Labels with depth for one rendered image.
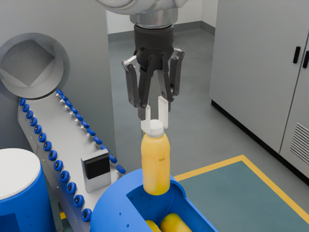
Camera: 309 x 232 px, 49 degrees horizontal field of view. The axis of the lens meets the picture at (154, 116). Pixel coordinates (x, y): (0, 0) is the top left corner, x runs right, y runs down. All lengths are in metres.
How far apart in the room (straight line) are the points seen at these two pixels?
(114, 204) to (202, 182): 1.89
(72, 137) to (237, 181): 1.55
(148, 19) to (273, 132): 2.45
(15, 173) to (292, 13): 2.05
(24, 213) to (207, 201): 1.58
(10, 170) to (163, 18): 0.91
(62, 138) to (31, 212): 0.44
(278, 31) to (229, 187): 1.21
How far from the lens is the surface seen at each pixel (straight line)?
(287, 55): 2.70
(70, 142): 1.61
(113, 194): 0.92
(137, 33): 0.65
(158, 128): 0.74
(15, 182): 1.30
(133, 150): 3.04
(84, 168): 1.27
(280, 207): 2.70
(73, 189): 1.31
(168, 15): 0.62
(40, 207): 1.37
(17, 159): 1.40
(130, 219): 0.86
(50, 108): 1.90
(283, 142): 2.92
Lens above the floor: 1.86
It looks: 32 degrees down
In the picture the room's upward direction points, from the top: straight up
